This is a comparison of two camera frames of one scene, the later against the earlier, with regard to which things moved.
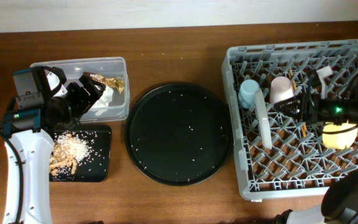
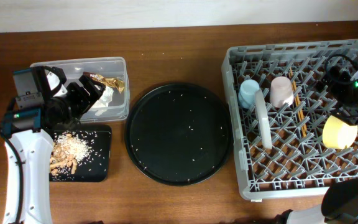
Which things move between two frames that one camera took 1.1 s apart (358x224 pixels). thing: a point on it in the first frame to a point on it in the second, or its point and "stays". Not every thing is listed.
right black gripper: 305,107 to 334,74
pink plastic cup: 280,89 stays
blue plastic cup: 247,94 stays
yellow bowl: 339,136 stays
